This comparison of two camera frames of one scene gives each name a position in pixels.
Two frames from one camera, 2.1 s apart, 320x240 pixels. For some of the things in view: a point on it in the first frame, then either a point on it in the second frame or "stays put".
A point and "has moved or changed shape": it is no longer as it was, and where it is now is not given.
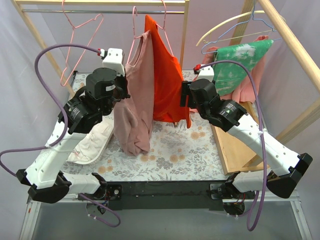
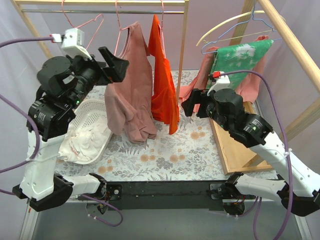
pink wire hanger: [135, 37] → [120, 29]
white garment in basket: [92, 144] stays put
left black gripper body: [124, 86] → [105, 71]
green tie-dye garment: [228, 76] stays put
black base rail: [170, 195] stays put
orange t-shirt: [167, 78] has moved or changed shape
